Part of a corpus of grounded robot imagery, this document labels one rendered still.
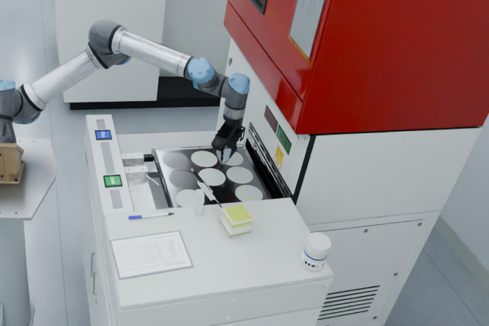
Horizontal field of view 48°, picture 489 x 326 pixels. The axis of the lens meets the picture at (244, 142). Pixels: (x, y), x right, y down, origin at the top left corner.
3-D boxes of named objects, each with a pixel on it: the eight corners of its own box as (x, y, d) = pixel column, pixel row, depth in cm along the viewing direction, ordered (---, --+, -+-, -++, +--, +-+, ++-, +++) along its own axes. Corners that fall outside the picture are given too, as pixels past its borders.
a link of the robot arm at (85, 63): (-15, 97, 196) (113, 14, 193) (9, 106, 210) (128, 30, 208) (-2, 125, 193) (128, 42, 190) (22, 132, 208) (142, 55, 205)
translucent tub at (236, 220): (239, 219, 174) (243, 202, 170) (250, 235, 169) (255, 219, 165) (218, 223, 170) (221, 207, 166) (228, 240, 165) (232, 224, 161)
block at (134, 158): (142, 158, 204) (142, 151, 203) (143, 164, 202) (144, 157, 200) (120, 159, 201) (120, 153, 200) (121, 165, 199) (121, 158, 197)
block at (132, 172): (145, 172, 198) (146, 165, 197) (147, 177, 196) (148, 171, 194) (123, 173, 195) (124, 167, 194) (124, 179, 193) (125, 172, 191)
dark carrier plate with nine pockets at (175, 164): (241, 147, 218) (241, 146, 218) (271, 205, 193) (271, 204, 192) (156, 152, 206) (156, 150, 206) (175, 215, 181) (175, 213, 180)
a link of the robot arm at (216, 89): (195, 61, 186) (225, 70, 184) (202, 70, 197) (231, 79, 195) (187, 82, 185) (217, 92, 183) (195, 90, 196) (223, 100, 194)
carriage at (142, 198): (141, 163, 206) (141, 156, 205) (160, 231, 179) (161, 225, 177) (119, 164, 204) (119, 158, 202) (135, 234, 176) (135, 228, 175)
